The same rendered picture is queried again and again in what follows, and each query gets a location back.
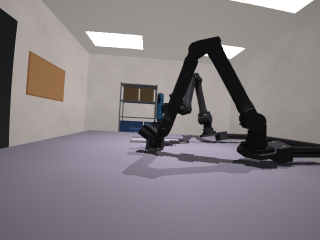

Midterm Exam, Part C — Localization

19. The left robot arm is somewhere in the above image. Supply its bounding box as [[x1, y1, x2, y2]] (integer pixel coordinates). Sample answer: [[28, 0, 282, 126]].
[[138, 36, 275, 155]]

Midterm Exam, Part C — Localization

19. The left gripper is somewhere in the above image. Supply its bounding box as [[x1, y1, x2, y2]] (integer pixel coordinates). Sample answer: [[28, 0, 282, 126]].
[[146, 137, 165, 149]]

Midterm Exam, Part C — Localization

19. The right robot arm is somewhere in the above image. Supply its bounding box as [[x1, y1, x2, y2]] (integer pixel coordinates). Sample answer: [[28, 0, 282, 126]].
[[178, 73, 216, 135]]

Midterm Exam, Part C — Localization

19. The white shallow rectangular tray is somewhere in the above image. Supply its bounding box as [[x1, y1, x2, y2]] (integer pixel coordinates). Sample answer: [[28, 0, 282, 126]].
[[130, 136, 187, 144]]

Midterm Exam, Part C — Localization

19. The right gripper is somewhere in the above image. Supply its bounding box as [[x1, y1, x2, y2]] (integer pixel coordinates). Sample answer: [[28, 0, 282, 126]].
[[161, 103, 168, 114]]

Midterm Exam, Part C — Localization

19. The blue electric screwdriver barrel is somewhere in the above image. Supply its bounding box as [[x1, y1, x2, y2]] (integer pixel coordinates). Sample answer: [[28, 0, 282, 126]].
[[156, 93, 164, 122]]

